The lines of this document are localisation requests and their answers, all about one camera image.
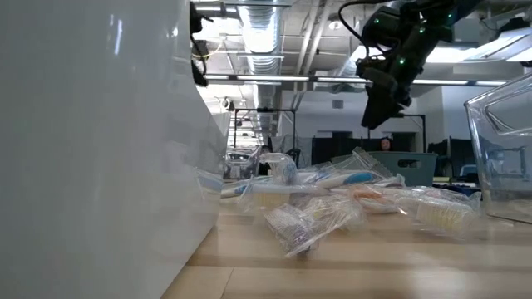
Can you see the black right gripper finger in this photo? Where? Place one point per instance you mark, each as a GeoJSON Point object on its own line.
{"type": "Point", "coordinates": [380, 112]}

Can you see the wide clear plastic bin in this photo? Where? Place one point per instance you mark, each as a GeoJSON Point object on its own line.
{"type": "Point", "coordinates": [507, 174]}

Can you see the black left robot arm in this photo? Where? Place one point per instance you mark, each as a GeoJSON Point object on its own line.
{"type": "Point", "coordinates": [194, 21]}

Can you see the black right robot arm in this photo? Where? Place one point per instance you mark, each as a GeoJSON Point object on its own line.
{"type": "Point", "coordinates": [440, 21]}

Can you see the person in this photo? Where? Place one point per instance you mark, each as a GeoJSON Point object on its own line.
{"type": "Point", "coordinates": [385, 144]}

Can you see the teal plastic bin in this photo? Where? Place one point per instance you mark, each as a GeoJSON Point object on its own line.
{"type": "Point", "coordinates": [415, 174]}

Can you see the round ceiling lamp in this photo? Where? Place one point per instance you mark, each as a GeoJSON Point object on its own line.
{"type": "Point", "coordinates": [335, 24]}

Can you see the long ceiling light bar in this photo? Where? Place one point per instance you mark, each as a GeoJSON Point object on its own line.
{"type": "Point", "coordinates": [270, 77]}

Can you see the white plastic bin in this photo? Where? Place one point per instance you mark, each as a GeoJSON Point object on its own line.
{"type": "Point", "coordinates": [83, 166]}

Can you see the black station frame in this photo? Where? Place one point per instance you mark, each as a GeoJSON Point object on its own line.
{"type": "Point", "coordinates": [415, 116]}

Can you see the slim silver ventilation duct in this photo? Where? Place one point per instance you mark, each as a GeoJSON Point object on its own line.
{"type": "Point", "coordinates": [353, 62]}

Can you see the wide silver ventilation duct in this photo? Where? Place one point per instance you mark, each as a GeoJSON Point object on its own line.
{"type": "Point", "coordinates": [261, 37]}

